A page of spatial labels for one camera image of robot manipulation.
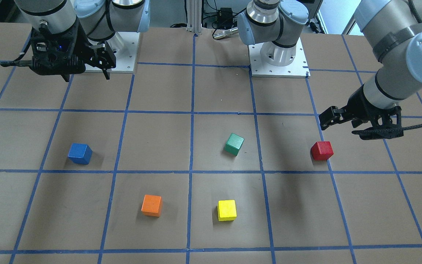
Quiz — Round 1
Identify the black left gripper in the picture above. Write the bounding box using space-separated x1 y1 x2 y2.
318 85 397 131

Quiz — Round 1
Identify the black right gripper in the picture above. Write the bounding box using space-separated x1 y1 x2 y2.
30 18 116 83

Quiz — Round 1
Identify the red wooden block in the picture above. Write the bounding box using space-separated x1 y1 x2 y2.
310 142 334 161

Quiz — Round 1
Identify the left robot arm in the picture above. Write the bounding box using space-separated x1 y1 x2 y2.
237 0 422 140

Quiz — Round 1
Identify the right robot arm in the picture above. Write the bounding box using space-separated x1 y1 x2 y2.
1 0 150 81

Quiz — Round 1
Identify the blue wooden block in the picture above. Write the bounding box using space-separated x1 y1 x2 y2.
67 143 93 164

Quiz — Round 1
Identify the green wooden block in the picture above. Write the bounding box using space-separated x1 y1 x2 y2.
224 133 245 157

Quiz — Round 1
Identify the yellow wooden block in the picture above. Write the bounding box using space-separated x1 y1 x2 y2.
217 199 237 221

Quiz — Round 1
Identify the orange wooden block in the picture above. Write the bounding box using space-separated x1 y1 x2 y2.
141 194 163 217

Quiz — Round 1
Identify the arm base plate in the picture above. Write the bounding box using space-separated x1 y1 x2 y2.
85 31 140 74
248 38 311 78

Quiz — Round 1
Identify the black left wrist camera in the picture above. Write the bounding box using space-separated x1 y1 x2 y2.
351 105 404 140

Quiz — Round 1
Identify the aluminium frame post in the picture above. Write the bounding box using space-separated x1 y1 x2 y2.
185 0 203 35

